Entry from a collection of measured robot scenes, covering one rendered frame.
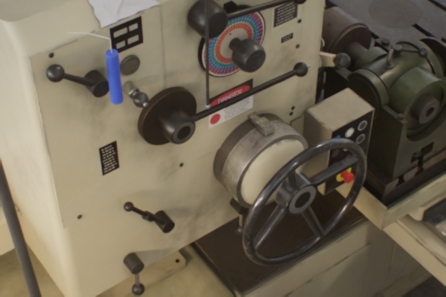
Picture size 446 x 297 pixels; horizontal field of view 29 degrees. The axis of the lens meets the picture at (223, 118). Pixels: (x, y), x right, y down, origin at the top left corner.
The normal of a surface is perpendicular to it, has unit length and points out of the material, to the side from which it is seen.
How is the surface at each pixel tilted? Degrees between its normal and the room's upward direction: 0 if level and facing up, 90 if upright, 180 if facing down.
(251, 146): 27
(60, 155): 90
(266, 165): 64
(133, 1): 70
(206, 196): 90
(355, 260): 90
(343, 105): 0
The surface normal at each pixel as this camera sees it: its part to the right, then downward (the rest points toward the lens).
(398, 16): 0.00, -0.73
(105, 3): 0.36, -0.02
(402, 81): -0.38, -0.46
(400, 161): 0.58, 0.55
